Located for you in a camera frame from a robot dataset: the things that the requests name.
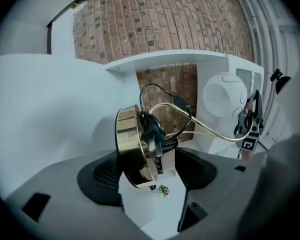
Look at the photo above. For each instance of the person's right forearm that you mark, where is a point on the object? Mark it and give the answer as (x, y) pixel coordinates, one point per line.
(245, 156)

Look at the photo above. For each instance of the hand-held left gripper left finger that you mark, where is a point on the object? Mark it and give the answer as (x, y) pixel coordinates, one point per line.
(72, 209)

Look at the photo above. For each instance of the black mounted fixture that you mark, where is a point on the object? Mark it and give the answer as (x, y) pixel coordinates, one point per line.
(282, 81)

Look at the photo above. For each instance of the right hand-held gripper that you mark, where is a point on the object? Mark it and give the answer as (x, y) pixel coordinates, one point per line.
(250, 142)

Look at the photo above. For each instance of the black skirting strip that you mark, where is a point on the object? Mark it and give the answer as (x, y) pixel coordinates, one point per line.
(49, 37)

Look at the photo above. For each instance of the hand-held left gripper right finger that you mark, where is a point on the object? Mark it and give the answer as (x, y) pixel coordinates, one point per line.
(215, 204)

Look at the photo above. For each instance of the white desk with drawers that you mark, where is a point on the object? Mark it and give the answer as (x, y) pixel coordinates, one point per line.
(52, 104)

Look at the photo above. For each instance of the small potted flower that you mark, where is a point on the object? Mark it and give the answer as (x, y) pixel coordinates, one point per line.
(163, 191)

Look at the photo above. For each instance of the white hutch shelf unit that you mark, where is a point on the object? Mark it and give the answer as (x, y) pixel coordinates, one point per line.
(165, 57)

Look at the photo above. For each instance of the person's right hand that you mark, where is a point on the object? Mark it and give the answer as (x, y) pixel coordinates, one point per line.
(248, 107)

